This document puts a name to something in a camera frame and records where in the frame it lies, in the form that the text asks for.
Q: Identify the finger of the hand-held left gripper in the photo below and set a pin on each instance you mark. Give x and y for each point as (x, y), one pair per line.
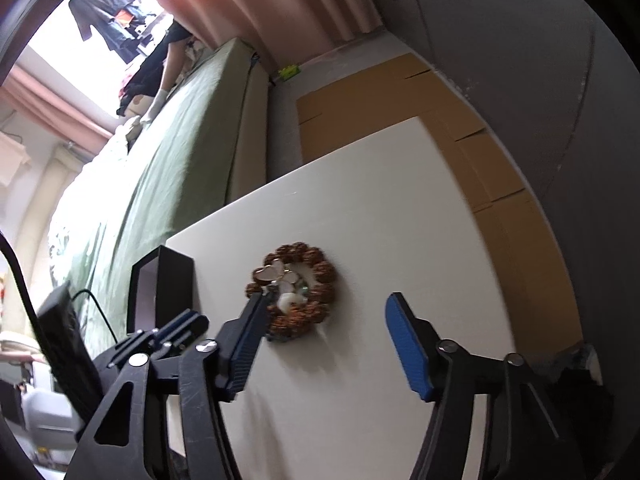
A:
(185, 322)
(132, 342)

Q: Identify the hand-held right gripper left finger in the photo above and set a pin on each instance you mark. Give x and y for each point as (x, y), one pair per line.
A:
(242, 355)

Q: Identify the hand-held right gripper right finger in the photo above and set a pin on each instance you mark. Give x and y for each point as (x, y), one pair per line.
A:
(407, 350)

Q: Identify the black jewelry box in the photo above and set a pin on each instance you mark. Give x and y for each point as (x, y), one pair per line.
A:
(175, 280)

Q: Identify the green patterned duvet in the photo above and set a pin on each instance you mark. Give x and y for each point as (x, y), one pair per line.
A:
(100, 195)

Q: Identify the green bed sheet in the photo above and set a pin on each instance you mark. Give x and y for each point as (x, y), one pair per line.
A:
(175, 160)

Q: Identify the brown cardboard floor sheets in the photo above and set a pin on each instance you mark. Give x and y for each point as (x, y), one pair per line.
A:
(500, 185)

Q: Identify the beige hanging cloth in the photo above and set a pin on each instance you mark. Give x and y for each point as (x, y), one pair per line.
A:
(12, 157)

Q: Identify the white pillow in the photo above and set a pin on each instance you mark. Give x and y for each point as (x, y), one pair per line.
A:
(131, 127)

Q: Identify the dark clothes pile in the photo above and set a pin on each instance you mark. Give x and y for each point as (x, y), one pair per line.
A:
(145, 80)

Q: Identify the narrow pink curtain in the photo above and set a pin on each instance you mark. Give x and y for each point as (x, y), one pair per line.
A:
(50, 105)

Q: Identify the green toy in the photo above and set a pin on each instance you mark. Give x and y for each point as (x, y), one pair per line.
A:
(289, 72)

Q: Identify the grey wardrobe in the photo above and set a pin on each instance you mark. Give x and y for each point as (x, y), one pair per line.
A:
(550, 85)

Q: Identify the dark hanging clothes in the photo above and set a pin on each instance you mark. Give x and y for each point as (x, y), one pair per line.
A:
(100, 0)

